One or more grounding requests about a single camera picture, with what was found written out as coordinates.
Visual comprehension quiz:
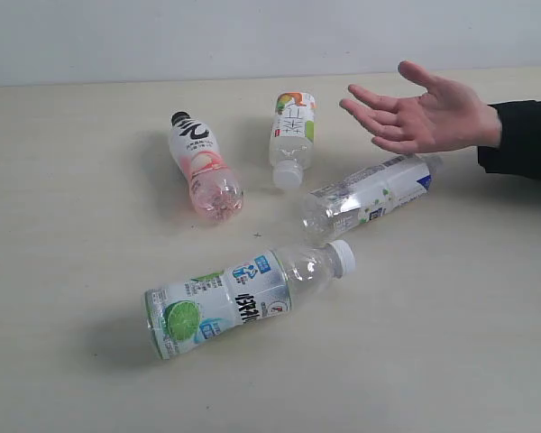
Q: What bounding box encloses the lime label drink bottle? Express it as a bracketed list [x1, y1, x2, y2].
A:
[143, 240, 356, 360]

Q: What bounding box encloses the pink peach soda bottle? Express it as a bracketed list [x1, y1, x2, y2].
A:
[169, 111, 243, 224]

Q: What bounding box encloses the black sleeved forearm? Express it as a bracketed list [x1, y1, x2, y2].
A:
[477, 100, 541, 180]

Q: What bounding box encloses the open bare human hand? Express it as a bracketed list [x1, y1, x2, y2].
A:
[339, 60, 502, 154]

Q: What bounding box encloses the clear white label water bottle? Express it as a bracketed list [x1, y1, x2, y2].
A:
[302, 154, 442, 245]

